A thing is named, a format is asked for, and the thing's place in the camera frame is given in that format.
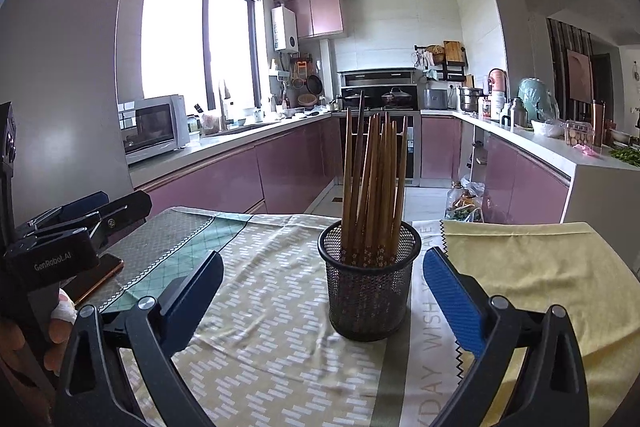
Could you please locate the person's left hand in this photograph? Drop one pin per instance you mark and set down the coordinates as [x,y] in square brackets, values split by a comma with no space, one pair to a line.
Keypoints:
[60,337]

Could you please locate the black range hood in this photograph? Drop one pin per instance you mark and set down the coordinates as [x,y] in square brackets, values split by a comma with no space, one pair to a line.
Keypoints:
[377,78]

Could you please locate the black wall rack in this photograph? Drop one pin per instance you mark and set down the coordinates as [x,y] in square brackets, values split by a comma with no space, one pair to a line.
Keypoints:
[452,71]

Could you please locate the teal covered appliance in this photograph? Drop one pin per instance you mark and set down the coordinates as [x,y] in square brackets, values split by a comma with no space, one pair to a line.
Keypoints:
[537,99]

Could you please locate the black wok with lid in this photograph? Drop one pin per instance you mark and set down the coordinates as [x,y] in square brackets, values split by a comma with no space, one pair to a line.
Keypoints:
[397,98]
[350,100]

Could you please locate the pink wall picture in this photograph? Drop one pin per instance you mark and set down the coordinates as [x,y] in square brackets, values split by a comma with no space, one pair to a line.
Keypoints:
[579,74]

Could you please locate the hanging frying pan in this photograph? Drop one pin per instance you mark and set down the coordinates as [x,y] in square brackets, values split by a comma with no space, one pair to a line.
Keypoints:
[314,85]

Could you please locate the grey refrigerator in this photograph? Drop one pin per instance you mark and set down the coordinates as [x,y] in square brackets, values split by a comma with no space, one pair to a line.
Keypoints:
[65,57]

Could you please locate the pink wall cabinet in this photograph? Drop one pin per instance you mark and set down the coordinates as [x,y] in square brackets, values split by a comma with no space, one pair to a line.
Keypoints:
[320,14]

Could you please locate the beige green patterned tablecloth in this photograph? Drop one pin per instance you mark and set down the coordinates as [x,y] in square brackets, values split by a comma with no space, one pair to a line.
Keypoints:
[280,307]

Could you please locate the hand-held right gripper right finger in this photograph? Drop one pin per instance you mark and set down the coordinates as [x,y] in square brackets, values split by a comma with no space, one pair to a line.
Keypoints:
[452,302]

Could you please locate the steel stock pot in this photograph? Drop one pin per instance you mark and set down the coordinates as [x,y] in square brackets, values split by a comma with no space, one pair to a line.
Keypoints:
[470,99]

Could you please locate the green leafy vegetables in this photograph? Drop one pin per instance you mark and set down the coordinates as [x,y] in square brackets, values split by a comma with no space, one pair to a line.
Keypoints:
[627,157]

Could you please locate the black built-in oven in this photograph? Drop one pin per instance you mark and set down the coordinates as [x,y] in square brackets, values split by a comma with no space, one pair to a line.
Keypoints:
[411,157]

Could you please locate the wooden cutting board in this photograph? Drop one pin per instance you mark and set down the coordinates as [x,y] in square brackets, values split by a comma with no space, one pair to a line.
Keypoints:
[452,52]

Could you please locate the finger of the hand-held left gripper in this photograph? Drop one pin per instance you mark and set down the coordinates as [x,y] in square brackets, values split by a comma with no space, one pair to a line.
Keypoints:
[127,209]
[85,203]

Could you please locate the white water heater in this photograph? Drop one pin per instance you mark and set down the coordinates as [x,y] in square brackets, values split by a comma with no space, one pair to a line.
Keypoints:
[285,29]

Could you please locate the dark thermos jug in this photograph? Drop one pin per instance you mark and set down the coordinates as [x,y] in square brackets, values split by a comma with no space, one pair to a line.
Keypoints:
[515,114]

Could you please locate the pink cabinet run white counter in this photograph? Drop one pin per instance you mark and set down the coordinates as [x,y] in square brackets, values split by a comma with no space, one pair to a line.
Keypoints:
[525,187]

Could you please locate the copper tumbler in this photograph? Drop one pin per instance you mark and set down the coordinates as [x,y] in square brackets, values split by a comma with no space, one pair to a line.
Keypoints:
[598,122]

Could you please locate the white bowl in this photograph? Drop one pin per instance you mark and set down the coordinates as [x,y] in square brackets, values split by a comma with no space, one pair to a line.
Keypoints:
[546,128]

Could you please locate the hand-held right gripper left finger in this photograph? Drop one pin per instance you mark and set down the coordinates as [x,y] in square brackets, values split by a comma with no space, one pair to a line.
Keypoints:
[192,297]

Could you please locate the clear food container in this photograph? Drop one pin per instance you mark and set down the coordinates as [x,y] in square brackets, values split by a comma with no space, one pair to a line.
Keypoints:
[580,134]

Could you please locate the black mesh holder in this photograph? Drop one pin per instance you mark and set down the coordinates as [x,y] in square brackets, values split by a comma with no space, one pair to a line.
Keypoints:
[370,302]

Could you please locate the plastic oil bottle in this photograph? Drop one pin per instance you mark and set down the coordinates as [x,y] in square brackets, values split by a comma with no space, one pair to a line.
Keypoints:
[454,207]

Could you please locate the orange grater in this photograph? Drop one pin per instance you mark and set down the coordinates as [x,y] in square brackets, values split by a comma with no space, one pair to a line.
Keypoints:
[301,68]

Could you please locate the pink electric kettle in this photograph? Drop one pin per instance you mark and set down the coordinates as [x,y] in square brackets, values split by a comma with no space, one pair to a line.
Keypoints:
[496,82]

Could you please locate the white microwave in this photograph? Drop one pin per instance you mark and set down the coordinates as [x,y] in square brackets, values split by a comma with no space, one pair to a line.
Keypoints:
[155,129]

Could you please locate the pink cabinet run with sink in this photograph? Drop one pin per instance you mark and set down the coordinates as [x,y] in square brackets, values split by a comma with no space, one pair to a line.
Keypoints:
[225,177]

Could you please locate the smartphone brown case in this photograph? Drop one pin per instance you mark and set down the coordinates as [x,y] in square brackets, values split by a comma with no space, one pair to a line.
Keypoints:
[97,277]

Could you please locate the bundle of wooden chopsticks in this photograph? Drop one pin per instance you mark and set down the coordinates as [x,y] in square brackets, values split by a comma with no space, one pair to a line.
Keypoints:
[372,167]

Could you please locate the steel faucet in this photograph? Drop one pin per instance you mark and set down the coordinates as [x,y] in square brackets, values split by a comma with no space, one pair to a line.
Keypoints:
[223,107]

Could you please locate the kitchen window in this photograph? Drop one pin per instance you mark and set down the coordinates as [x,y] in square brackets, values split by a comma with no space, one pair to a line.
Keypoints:
[175,37]

